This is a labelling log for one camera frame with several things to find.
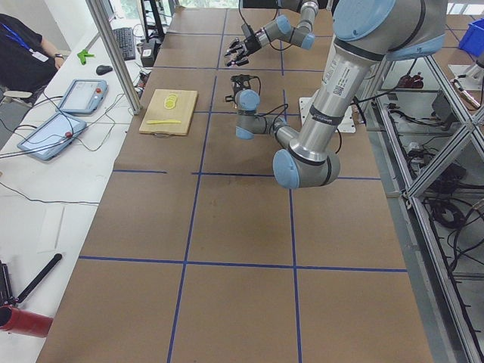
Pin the blue teach pendant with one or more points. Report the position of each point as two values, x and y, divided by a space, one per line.
53 136
83 97

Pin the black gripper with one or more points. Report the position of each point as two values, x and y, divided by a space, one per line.
250 44
231 99

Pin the yellow plastic knife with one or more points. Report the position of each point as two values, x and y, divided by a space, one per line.
163 121

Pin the red cylinder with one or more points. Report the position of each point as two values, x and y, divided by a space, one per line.
18 321

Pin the black handle rod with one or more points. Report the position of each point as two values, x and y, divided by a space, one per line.
38 278

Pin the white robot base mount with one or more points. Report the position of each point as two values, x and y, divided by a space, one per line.
326 110

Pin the black box with label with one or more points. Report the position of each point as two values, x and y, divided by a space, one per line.
149 52

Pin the near blue teach pendant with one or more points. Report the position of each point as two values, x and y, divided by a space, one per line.
53 136

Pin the far blue teach pendant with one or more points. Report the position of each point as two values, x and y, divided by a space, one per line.
83 97

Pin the wooden cutting board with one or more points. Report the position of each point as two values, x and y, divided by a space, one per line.
183 110

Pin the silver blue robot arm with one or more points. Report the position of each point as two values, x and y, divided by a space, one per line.
279 28
366 32

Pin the black computer mouse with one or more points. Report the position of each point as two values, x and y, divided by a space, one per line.
103 69

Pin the blue storage bin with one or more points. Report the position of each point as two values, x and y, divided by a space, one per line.
473 40

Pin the black computer keyboard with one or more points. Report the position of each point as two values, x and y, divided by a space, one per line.
126 43

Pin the seated person black shirt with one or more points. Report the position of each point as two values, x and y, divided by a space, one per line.
28 60

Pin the aluminium frame post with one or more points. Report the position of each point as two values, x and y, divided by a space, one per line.
102 23

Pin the green plastic clamp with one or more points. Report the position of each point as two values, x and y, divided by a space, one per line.
83 55

